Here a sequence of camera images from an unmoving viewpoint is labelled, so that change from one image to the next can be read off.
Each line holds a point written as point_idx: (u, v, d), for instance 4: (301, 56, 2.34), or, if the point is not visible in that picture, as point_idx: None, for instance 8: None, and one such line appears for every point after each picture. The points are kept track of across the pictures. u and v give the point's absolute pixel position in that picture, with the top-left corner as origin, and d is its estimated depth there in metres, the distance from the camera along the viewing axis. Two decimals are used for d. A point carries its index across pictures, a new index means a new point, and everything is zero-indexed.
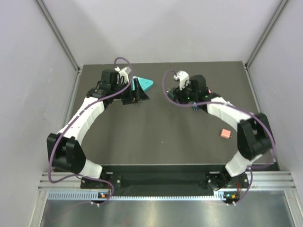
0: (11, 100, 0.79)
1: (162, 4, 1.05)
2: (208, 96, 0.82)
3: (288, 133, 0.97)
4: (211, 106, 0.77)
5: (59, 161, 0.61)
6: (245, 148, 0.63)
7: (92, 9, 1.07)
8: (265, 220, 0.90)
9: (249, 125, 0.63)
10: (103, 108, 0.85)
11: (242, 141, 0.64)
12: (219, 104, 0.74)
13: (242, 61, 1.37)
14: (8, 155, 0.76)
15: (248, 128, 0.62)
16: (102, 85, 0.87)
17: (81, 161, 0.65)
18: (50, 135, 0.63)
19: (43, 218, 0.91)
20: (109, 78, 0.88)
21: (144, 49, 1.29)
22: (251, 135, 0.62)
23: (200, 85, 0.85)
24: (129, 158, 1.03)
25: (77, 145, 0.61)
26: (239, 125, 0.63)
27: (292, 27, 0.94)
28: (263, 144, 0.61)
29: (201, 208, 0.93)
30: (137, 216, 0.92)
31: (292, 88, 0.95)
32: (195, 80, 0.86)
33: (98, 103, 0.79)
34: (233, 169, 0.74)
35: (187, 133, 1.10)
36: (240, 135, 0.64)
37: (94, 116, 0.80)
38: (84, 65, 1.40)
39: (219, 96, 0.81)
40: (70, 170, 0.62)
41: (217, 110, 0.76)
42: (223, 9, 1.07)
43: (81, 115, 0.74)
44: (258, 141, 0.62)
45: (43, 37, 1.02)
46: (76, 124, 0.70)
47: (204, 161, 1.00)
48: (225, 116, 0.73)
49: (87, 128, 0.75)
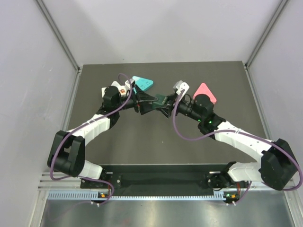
0: (11, 100, 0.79)
1: (162, 4, 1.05)
2: (212, 122, 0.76)
3: (288, 132, 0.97)
4: (220, 135, 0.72)
5: (60, 160, 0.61)
6: (274, 182, 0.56)
7: (92, 9, 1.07)
8: (265, 220, 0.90)
9: (275, 157, 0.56)
10: (109, 126, 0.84)
11: (269, 175, 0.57)
12: (229, 133, 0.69)
13: (242, 61, 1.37)
14: (8, 155, 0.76)
15: (274, 160, 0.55)
16: (106, 105, 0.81)
17: (80, 165, 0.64)
18: (60, 133, 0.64)
19: (43, 218, 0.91)
20: (111, 102, 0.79)
21: (144, 49, 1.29)
22: (279, 167, 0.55)
23: (207, 113, 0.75)
24: (129, 158, 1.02)
25: (82, 145, 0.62)
26: (266, 160, 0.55)
27: (291, 27, 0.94)
28: (290, 171, 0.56)
29: (201, 208, 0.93)
30: (137, 215, 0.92)
31: (292, 87, 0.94)
32: (203, 108, 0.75)
33: (106, 119, 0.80)
34: (239, 176, 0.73)
35: (188, 133, 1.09)
36: (265, 168, 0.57)
37: (100, 129, 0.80)
38: (84, 65, 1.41)
39: (224, 121, 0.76)
40: (67, 171, 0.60)
41: (228, 139, 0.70)
42: (223, 9, 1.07)
43: (90, 122, 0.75)
44: (285, 170, 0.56)
45: (43, 37, 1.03)
46: (84, 128, 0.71)
47: (204, 161, 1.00)
48: (237, 144, 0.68)
49: (92, 137, 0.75)
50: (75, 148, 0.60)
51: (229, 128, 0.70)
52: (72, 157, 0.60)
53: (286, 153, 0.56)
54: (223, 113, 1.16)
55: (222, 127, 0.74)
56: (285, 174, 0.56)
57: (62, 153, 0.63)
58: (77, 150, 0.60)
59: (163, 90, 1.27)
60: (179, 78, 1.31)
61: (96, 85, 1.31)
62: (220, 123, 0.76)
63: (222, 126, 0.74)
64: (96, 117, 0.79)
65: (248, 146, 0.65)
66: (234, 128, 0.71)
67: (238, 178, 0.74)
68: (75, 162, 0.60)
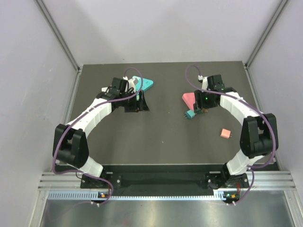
0: (11, 100, 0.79)
1: (162, 4, 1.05)
2: (224, 90, 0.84)
3: (288, 133, 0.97)
4: (224, 98, 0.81)
5: (63, 152, 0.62)
6: (246, 146, 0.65)
7: (92, 9, 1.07)
8: (265, 220, 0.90)
9: (255, 122, 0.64)
10: (111, 109, 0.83)
11: (245, 138, 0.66)
12: (231, 98, 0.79)
13: (243, 61, 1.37)
14: (8, 156, 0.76)
15: (253, 125, 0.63)
16: (112, 90, 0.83)
17: (84, 157, 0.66)
18: (59, 126, 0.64)
19: (43, 219, 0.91)
20: (119, 84, 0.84)
21: (144, 49, 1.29)
22: (254, 133, 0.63)
23: (214, 80, 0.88)
24: (129, 158, 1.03)
25: (84, 138, 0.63)
26: (245, 121, 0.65)
27: (292, 26, 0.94)
28: (264, 145, 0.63)
29: (201, 208, 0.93)
30: (136, 215, 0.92)
31: (292, 87, 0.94)
32: (210, 77, 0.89)
33: (107, 104, 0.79)
34: (233, 167, 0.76)
35: (197, 133, 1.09)
36: (245, 131, 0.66)
37: (101, 116, 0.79)
38: (84, 65, 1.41)
39: (235, 91, 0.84)
40: (73, 163, 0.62)
41: (228, 103, 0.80)
42: (223, 10, 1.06)
43: (90, 111, 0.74)
44: (260, 141, 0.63)
45: (43, 37, 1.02)
46: (85, 118, 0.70)
47: (215, 161, 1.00)
48: (234, 109, 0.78)
49: (93, 125, 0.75)
50: (76, 142, 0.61)
51: (233, 94, 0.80)
52: (74, 150, 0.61)
53: (268, 125, 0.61)
54: (222, 113, 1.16)
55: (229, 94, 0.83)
56: (259, 144, 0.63)
57: (65, 146, 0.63)
58: (79, 144, 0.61)
59: (163, 90, 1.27)
60: (179, 78, 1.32)
61: (96, 85, 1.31)
62: (230, 91, 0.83)
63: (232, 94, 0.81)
64: (96, 103, 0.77)
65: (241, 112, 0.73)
66: (236, 95, 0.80)
67: (234, 170, 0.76)
68: (79, 154, 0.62)
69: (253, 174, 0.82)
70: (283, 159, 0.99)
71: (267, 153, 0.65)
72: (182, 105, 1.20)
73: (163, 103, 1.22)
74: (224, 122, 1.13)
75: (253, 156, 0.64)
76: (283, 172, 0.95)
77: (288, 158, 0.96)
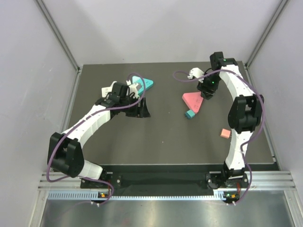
0: (11, 100, 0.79)
1: (162, 4, 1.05)
2: (226, 60, 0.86)
3: (288, 132, 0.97)
4: (225, 74, 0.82)
5: (57, 161, 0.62)
6: (232, 120, 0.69)
7: (92, 9, 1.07)
8: (265, 219, 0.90)
9: (245, 101, 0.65)
10: (110, 117, 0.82)
11: (232, 113, 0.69)
12: (230, 74, 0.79)
13: (242, 61, 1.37)
14: (7, 155, 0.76)
15: (242, 104, 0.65)
16: (112, 96, 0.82)
17: (79, 165, 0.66)
18: (55, 135, 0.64)
19: (43, 218, 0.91)
20: (119, 91, 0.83)
21: (145, 49, 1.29)
22: (242, 111, 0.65)
23: (216, 56, 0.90)
24: (129, 158, 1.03)
25: (78, 148, 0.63)
26: (236, 100, 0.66)
27: (292, 26, 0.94)
28: (248, 121, 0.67)
29: (201, 208, 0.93)
30: (136, 215, 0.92)
31: (292, 87, 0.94)
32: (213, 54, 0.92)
33: (106, 112, 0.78)
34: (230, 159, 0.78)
35: (197, 133, 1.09)
36: (233, 107, 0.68)
37: (99, 123, 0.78)
38: (84, 65, 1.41)
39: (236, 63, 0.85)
40: (66, 172, 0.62)
41: (227, 78, 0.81)
42: (223, 9, 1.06)
43: (87, 118, 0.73)
44: (245, 117, 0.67)
45: (43, 37, 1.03)
46: (81, 127, 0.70)
47: (215, 161, 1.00)
48: (230, 84, 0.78)
49: (90, 133, 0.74)
50: (71, 152, 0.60)
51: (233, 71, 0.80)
52: (68, 160, 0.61)
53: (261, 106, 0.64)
54: (222, 113, 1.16)
55: (228, 68, 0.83)
56: (243, 120, 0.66)
57: (60, 155, 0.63)
58: (73, 154, 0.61)
59: (163, 90, 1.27)
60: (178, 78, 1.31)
61: (96, 85, 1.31)
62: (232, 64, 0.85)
63: (229, 66, 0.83)
64: (95, 111, 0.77)
65: (235, 88, 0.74)
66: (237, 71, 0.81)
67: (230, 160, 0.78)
68: (73, 163, 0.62)
69: (250, 175, 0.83)
70: (284, 159, 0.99)
71: (252, 127, 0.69)
72: (182, 105, 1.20)
73: (163, 103, 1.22)
74: (224, 122, 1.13)
75: (238, 129, 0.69)
76: (283, 172, 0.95)
77: (288, 158, 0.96)
